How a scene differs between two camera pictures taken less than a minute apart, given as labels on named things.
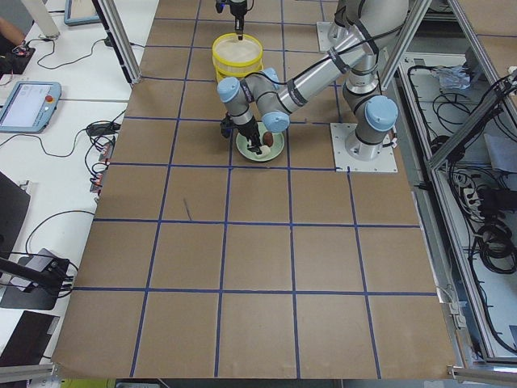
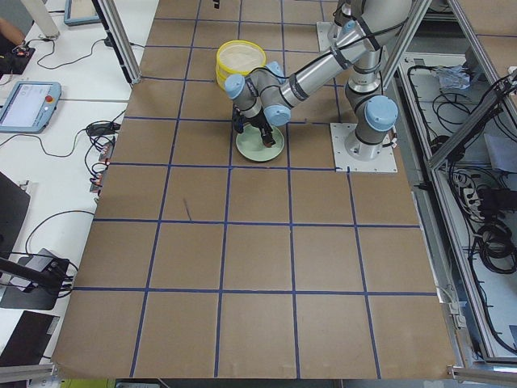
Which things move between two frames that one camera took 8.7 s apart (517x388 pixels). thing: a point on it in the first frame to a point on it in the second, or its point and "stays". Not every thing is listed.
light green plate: [275, 149] stays
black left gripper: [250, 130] to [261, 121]
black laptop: [30, 339] stays
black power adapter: [102, 128] stays
